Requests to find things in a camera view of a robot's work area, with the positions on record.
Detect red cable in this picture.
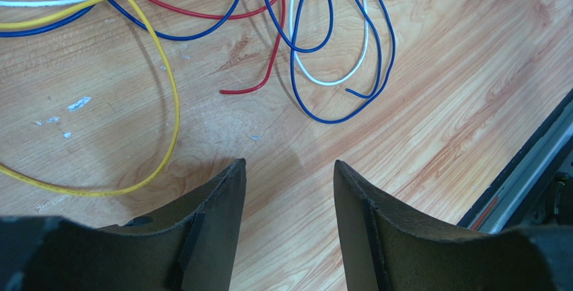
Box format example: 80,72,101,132
0,0,299,95

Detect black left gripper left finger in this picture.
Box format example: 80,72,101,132
1,159,247,290

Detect yellow cable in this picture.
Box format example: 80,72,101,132
0,0,233,198

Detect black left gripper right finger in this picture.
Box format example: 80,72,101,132
334,161,572,290

